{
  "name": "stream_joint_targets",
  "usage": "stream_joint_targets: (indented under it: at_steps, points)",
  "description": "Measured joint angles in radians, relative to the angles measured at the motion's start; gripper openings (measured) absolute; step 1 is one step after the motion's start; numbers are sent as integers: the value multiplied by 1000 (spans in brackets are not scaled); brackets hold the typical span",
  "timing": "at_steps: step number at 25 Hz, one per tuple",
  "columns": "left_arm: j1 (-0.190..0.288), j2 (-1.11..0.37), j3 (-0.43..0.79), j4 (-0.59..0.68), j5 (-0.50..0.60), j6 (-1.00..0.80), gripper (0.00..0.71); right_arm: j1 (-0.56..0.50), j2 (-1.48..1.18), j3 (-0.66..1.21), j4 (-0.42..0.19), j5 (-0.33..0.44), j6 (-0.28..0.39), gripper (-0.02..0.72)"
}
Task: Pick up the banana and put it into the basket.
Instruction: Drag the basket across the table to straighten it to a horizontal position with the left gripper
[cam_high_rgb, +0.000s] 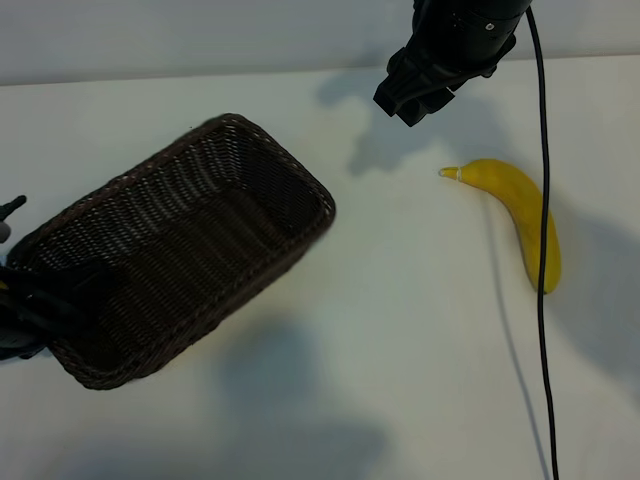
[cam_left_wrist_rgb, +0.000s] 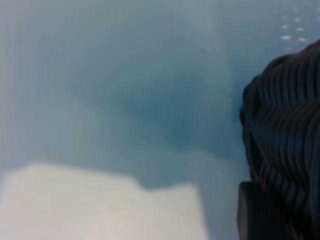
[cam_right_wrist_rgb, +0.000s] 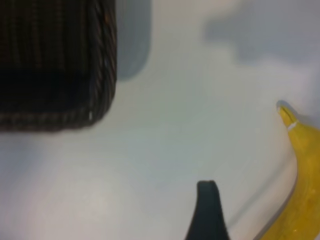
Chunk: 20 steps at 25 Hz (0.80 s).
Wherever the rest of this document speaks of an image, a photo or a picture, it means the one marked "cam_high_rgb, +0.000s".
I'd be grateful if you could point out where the dark brown woven basket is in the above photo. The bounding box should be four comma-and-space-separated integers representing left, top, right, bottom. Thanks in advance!
7, 113, 337, 391

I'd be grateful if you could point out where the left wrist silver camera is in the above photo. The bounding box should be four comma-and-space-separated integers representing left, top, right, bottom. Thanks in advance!
0, 194, 28, 246

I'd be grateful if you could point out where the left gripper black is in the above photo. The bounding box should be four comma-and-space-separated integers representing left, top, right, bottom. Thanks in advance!
0, 258, 112, 352

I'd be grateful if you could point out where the yellow banana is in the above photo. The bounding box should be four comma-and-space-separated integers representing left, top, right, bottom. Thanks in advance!
438, 158, 562, 295

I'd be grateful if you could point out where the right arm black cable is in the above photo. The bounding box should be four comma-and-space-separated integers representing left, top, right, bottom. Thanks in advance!
525, 7, 560, 480

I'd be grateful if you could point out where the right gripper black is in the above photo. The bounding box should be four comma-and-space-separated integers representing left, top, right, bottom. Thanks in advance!
373, 0, 533, 128

